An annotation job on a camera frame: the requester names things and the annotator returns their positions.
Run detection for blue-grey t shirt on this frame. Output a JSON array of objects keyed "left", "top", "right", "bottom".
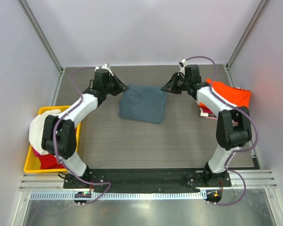
[{"left": 119, "top": 84, "right": 166, "bottom": 124}]

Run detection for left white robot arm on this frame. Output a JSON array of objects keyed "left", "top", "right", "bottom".
[{"left": 41, "top": 64, "right": 128, "bottom": 188}]

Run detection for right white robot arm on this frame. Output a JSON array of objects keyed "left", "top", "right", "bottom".
[{"left": 162, "top": 63, "right": 252, "bottom": 186}]

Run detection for orange folded t shirt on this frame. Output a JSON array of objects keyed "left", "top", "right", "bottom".
[{"left": 213, "top": 81, "right": 251, "bottom": 108}]

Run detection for white t shirt in bin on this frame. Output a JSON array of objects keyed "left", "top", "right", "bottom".
[{"left": 29, "top": 109, "right": 61, "bottom": 155}]

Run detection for red t shirt in bin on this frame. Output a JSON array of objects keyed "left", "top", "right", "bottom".
[{"left": 38, "top": 154, "right": 64, "bottom": 170}]

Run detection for magenta t shirt in bin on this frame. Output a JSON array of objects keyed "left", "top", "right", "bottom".
[{"left": 32, "top": 149, "right": 40, "bottom": 157}]

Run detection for yellow plastic bin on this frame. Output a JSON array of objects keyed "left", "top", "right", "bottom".
[{"left": 24, "top": 106, "right": 86, "bottom": 176}]

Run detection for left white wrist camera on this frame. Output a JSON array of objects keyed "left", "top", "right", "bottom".
[{"left": 94, "top": 63, "right": 114, "bottom": 76}]

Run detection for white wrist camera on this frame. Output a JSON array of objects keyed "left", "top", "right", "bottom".
[
  {"left": 94, "top": 63, "right": 114, "bottom": 76},
  {"left": 178, "top": 59, "right": 187, "bottom": 75}
]

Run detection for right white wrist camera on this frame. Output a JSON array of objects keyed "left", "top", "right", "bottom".
[{"left": 178, "top": 59, "right": 187, "bottom": 75}]

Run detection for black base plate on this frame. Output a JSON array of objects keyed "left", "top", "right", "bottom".
[{"left": 63, "top": 167, "right": 232, "bottom": 195}]

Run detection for right aluminium frame post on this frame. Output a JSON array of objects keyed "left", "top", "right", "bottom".
[{"left": 225, "top": 0, "right": 272, "bottom": 70}]

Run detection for aluminium frame post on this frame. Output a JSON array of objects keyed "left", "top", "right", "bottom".
[
  {"left": 225, "top": 0, "right": 272, "bottom": 70},
  {"left": 17, "top": 0, "right": 65, "bottom": 73}
]

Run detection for white slotted cable duct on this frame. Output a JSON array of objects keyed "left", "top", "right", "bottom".
[{"left": 30, "top": 190, "right": 207, "bottom": 201}]

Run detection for left aluminium frame post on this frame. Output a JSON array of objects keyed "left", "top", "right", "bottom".
[{"left": 17, "top": 0, "right": 65, "bottom": 73}]

